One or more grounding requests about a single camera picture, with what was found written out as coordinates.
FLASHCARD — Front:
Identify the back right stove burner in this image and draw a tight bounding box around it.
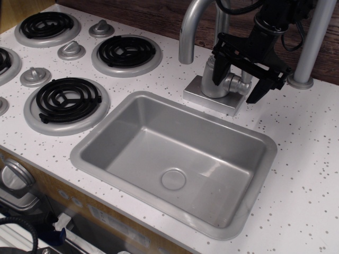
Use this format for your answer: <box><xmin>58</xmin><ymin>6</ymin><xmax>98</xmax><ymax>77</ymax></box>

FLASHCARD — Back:
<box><xmin>91</xmin><ymin>35</ymin><xmax>163</xmax><ymax>78</ymax></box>

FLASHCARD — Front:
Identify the front right stove burner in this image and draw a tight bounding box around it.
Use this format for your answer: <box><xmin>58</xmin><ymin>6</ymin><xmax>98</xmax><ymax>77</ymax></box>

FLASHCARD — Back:
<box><xmin>24</xmin><ymin>78</ymin><xmax>110</xmax><ymax>136</ymax></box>

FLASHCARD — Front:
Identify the grey stove knob middle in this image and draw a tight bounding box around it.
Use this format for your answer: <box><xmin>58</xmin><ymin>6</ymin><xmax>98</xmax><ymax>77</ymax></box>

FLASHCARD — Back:
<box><xmin>57</xmin><ymin>41</ymin><xmax>86</xmax><ymax>61</ymax></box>

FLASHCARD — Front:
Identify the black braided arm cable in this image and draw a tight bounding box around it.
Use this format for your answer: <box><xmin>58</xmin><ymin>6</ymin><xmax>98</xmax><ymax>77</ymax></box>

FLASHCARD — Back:
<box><xmin>216</xmin><ymin>0</ymin><xmax>264</xmax><ymax>16</ymax></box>

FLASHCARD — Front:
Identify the silver toy faucet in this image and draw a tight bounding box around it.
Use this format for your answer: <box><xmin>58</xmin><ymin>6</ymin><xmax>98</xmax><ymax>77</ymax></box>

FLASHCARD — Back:
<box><xmin>179</xmin><ymin>1</ymin><xmax>247</xmax><ymax>119</ymax></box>

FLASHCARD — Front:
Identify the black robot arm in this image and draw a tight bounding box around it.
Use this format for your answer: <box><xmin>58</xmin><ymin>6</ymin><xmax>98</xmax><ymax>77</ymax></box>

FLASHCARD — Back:
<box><xmin>212</xmin><ymin>1</ymin><xmax>314</xmax><ymax>104</ymax></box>

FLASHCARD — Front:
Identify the black cable lower left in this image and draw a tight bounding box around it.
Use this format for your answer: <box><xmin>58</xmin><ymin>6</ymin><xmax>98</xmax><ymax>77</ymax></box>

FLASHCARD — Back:
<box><xmin>0</xmin><ymin>215</ymin><xmax>39</xmax><ymax>252</ymax></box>

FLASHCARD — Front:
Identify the silver faucet lever handle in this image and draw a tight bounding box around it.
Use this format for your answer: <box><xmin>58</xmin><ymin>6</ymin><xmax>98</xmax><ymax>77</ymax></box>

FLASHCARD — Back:
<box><xmin>223</xmin><ymin>70</ymin><xmax>253</xmax><ymax>96</ymax></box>

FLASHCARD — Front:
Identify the grey stove knob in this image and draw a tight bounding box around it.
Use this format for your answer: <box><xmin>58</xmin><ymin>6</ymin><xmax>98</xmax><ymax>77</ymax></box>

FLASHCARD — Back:
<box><xmin>20</xmin><ymin>67</ymin><xmax>51</xmax><ymax>87</ymax></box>
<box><xmin>57</xmin><ymin>41</ymin><xmax>86</xmax><ymax>61</ymax></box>
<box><xmin>88</xmin><ymin>20</ymin><xmax>114</xmax><ymax>38</ymax></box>

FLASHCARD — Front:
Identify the silver oven dial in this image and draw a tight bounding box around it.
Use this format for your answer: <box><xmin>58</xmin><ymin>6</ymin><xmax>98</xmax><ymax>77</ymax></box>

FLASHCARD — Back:
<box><xmin>1</xmin><ymin>158</ymin><xmax>35</xmax><ymax>198</ymax></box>

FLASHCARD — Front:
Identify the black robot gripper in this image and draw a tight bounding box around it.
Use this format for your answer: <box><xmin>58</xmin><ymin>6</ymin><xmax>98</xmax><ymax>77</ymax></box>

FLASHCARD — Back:
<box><xmin>212</xmin><ymin>22</ymin><xmax>291</xmax><ymax>104</ymax></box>

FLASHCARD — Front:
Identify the left edge stove burner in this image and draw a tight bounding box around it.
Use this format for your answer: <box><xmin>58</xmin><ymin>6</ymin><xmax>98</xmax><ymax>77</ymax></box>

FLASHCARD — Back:
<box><xmin>1</xmin><ymin>47</ymin><xmax>22</xmax><ymax>86</ymax></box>

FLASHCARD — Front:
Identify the back left stove burner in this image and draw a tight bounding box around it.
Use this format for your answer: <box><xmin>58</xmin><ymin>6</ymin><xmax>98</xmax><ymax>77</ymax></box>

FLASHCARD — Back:
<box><xmin>14</xmin><ymin>12</ymin><xmax>81</xmax><ymax>48</ymax></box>

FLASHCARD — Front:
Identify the grey stove knob edge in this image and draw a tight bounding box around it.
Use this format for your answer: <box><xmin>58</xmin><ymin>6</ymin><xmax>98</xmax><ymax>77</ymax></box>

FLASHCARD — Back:
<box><xmin>0</xmin><ymin>97</ymin><xmax>9</xmax><ymax>116</ymax></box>

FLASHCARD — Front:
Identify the grey stove knob lower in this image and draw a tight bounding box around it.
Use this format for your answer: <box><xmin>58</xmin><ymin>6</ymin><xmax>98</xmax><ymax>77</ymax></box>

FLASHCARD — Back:
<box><xmin>20</xmin><ymin>67</ymin><xmax>51</xmax><ymax>87</ymax></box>

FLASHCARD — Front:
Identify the grey toy sink basin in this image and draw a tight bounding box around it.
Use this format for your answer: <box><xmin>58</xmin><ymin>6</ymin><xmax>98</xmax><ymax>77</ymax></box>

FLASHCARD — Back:
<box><xmin>70</xmin><ymin>92</ymin><xmax>277</xmax><ymax>240</ymax></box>

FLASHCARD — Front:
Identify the grey support pole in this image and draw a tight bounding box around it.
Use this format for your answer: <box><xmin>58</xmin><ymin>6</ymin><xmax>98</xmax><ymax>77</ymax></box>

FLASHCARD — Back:
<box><xmin>287</xmin><ymin>0</ymin><xmax>336</xmax><ymax>90</ymax></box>

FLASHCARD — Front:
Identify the grey stove knob top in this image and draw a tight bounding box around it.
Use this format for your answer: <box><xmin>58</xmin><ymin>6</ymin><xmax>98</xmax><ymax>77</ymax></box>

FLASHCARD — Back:
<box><xmin>88</xmin><ymin>20</ymin><xmax>114</xmax><ymax>38</ymax></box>

